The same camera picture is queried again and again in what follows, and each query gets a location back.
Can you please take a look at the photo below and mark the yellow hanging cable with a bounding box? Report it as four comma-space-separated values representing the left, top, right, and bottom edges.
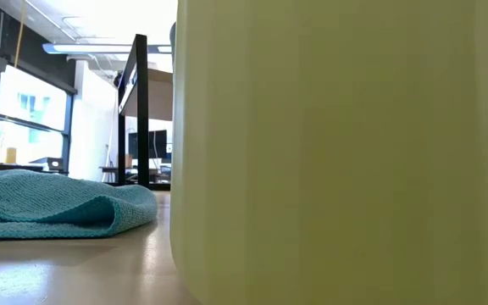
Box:
14, 0, 28, 69

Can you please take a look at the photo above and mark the teal microfibre cloth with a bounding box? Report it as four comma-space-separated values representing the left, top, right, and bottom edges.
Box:
0, 168, 159, 241

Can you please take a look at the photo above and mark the black background monitor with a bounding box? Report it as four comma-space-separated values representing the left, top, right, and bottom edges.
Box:
128, 129, 168, 160

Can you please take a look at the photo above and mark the long ceiling light fixture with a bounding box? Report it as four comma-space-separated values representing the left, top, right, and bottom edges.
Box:
42, 42, 173, 55

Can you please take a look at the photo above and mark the yellow mug with handle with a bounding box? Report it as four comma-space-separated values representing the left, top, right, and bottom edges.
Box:
169, 0, 488, 305

